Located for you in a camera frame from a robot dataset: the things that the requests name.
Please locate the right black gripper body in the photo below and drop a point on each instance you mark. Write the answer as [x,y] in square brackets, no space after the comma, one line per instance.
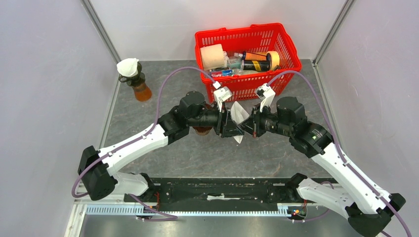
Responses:
[260,121]

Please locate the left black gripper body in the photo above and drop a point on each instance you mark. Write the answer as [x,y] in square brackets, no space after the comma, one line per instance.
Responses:
[221,128]

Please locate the green transparent dripper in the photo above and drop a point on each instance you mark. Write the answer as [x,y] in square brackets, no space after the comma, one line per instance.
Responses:
[135,80]

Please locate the white paper coffee filter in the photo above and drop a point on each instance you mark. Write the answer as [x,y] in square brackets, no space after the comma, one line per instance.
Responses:
[128,67]

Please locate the brown transparent dripper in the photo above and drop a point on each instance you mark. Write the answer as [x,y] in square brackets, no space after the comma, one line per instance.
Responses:
[201,129]

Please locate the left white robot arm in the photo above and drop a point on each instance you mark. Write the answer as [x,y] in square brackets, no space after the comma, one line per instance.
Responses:
[98,169]

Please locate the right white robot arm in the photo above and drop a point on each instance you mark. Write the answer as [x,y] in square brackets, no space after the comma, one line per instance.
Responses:
[367,207]

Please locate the small glass beaker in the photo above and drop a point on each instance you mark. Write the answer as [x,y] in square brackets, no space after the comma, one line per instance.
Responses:
[202,133]

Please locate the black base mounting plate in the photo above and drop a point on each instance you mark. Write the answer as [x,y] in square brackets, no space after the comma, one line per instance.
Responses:
[221,194]

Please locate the clear plastic bottle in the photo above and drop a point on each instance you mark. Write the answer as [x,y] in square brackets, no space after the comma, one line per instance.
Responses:
[235,61]

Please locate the black orange cylinder can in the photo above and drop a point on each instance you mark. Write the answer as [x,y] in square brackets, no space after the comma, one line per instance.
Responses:
[255,61]

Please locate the yellow masking tape roll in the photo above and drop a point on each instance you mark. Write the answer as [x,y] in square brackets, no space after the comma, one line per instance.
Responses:
[274,60]

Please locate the beige paper roll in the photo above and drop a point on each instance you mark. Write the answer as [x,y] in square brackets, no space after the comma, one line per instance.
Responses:
[213,57]

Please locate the orange glass flask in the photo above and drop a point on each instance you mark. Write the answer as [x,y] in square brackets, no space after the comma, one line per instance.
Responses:
[142,92]

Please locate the red plastic basket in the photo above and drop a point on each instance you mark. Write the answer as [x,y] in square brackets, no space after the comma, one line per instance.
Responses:
[255,38]

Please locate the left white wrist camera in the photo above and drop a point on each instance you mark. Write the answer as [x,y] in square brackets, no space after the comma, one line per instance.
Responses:
[221,94]

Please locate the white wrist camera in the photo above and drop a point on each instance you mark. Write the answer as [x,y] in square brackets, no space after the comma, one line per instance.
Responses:
[221,94]
[266,94]

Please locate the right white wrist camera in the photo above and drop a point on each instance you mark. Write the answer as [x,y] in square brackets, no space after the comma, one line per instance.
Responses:
[266,94]

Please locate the white cable duct strip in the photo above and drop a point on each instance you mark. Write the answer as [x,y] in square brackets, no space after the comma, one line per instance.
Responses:
[139,210]

